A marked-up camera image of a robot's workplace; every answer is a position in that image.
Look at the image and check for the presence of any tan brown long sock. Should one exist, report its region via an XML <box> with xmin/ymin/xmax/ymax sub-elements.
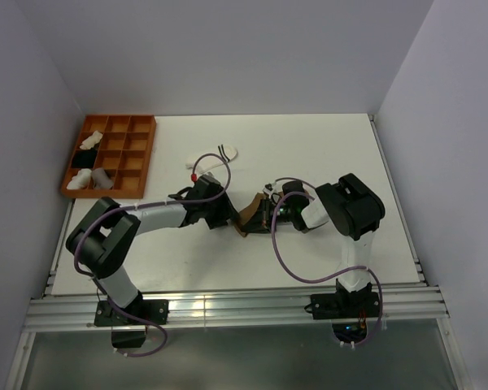
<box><xmin>233</xmin><ymin>193</ymin><xmax>269</xmax><ymax>238</ymax></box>

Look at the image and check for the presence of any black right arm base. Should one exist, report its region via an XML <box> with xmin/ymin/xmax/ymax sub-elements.
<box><xmin>304</xmin><ymin>290</ymin><xmax>382</xmax><ymax>345</ymax></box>

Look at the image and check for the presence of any orange wooden compartment tray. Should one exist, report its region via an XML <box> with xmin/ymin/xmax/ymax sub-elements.
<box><xmin>60</xmin><ymin>115</ymin><xmax>157</xmax><ymax>199</ymax></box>

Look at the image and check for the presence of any white sock with black stripes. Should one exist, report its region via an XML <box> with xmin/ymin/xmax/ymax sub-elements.
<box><xmin>185</xmin><ymin>144</ymin><xmax>237</xmax><ymax>172</ymax></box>

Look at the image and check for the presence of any cream rolled sock in tray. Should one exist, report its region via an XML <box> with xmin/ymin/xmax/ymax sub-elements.
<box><xmin>79</xmin><ymin>131</ymin><xmax>103</xmax><ymax>150</ymax></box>

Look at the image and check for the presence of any grey sock with red cuff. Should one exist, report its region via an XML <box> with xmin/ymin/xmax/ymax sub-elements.
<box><xmin>91</xmin><ymin>167</ymin><xmax>114</xmax><ymax>190</ymax></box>

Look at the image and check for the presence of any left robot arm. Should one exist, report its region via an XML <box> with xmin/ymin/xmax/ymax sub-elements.
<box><xmin>65</xmin><ymin>175</ymin><xmax>239</xmax><ymax>324</ymax></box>

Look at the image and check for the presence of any aluminium frame rail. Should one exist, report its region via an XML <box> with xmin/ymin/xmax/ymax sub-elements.
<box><xmin>23</xmin><ymin>284</ymin><xmax>449</xmax><ymax>332</ymax></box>

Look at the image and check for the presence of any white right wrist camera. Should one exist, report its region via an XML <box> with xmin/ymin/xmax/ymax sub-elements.
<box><xmin>263</xmin><ymin>183</ymin><xmax>282</xmax><ymax>202</ymax></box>

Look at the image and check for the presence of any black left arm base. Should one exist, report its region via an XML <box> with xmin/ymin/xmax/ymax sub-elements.
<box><xmin>94</xmin><ymin>299</ymin><xmax>169</xmax><ymax>357</ymax></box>

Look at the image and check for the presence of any black rolled sock in tray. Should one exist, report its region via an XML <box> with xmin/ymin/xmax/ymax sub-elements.
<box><xmin>71</xmin><ymin>149</ymin><xmax>98</xmax><ymax>169</ymax></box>

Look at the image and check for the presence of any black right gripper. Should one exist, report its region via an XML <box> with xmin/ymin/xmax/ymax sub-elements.
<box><xmin>242</xmin><ymin>197</ymin><xmax>294</xmax><ymax>234</ymax></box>

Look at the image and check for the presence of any white rolled sock in tray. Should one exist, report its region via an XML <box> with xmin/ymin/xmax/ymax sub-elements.
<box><xmin>66</xmin><ymin>168</ymin><xmax>92</xmax><ymax>190</ymax></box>

